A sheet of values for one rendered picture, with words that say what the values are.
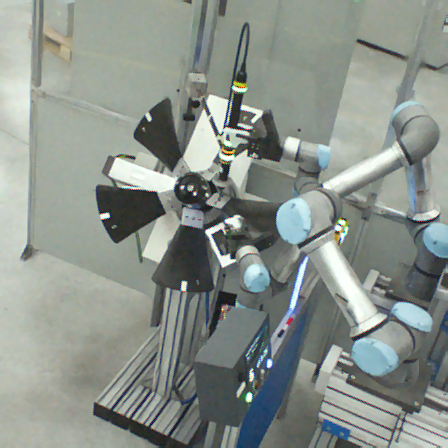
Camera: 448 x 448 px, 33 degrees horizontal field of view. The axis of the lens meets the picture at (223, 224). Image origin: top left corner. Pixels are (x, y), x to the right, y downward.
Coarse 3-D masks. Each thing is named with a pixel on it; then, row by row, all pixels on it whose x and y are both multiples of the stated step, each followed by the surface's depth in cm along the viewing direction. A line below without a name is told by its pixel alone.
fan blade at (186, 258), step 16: (176, 240) 259; (192, 240) 262; (176, 256) 258; (192, 256) 261; (160, 272) 256; (176, 272) 258; (192, 272) 260; (208, 272) 263; (176, 288) 257; (192, 288) 259; (208, 288) 261
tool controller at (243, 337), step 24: (240, 312) 204; (264, 312) 203; (216, 336) 195; (240, 336) 194; (264, 336) 201; (216, 360) 186; (240, 360) 186; (264, 360) 203; (216, 384) 187; (240, 384) 188; (216, 408) 190; (240, 408) 190
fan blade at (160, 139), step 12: (156, 108) 271; (168, 108) 268; (144, 120) 275; (156, 120) 271; (168, 120) 268; (156, 132) 272; (168, 132) 268; (144, 144) 278; (156, 144) 274; (168, 144) 269; (156, 156) 276; (168, 156) 270; (180, 156) 265; (168, 168) 273
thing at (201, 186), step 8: (184, 176) 261; (192, 176) 261; (200, 176) 259; (176, 184) 261; (184, 184) 260; (192, 184) 260; (200, 184) 260; (208, 184) 262; (176, 192) 260; (184, 192) 260; (192, 192) 260; (200, 192) 259; (208, 192) 261; (216, 192) 269; (184, 200) 259; (192, 200) 258; (200, 200) 258; (192, 208) 264; (200, 208) 268; (208, 208) 268
